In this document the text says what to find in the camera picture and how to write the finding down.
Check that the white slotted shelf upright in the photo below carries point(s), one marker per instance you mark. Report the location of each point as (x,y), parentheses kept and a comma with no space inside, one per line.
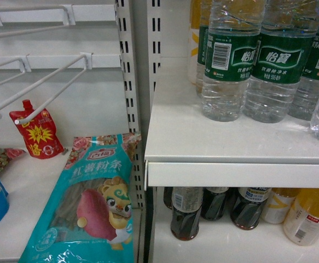
(123,10)

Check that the dark tea bottle front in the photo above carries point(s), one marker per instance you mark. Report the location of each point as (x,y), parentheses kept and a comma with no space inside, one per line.
(186,210)

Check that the white upper shelf board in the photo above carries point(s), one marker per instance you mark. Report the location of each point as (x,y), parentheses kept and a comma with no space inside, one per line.
(184,148)

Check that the dark suntory tea bottle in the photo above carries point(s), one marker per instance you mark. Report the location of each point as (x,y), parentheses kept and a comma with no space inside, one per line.
(248,206)

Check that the water bottle barcode label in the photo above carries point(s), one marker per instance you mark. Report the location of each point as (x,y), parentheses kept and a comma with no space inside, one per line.
(233,33)

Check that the water bottle behind front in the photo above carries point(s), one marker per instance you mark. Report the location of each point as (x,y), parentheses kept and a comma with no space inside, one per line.
(285,41)

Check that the red sauce pouch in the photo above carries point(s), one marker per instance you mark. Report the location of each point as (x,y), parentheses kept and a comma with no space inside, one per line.
(39,133)

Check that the teal sweet potato noodle bag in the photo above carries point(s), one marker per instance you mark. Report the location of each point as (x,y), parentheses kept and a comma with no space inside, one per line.
(88,217)

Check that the dark tea bottle middle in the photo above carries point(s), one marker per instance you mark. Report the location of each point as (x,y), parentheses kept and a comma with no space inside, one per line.
(213,204)

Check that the yellow cap white bottle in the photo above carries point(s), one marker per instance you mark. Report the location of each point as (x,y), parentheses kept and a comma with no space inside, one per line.
(301,224)

